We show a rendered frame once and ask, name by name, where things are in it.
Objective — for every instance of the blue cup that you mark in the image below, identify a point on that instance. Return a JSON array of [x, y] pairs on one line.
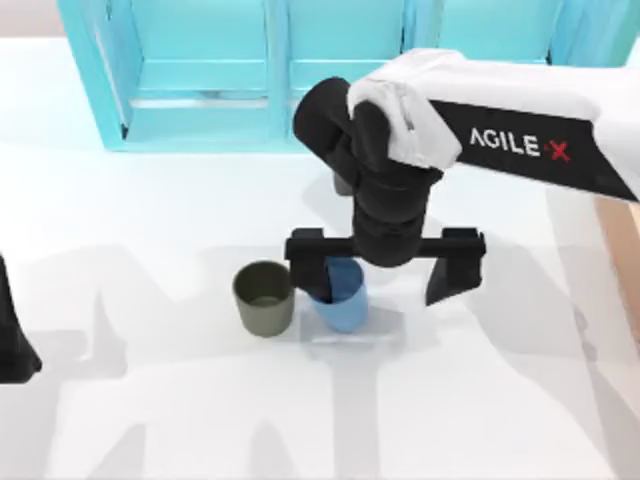
[[345, 310]]

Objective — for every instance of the olive green cup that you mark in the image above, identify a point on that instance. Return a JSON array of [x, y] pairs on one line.
[[264, 305]]

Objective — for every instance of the light blue rack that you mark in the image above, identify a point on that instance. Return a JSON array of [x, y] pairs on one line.
[[210, 75]]

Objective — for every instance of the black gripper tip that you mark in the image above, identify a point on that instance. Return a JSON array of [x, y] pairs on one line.
[[12, 335]]

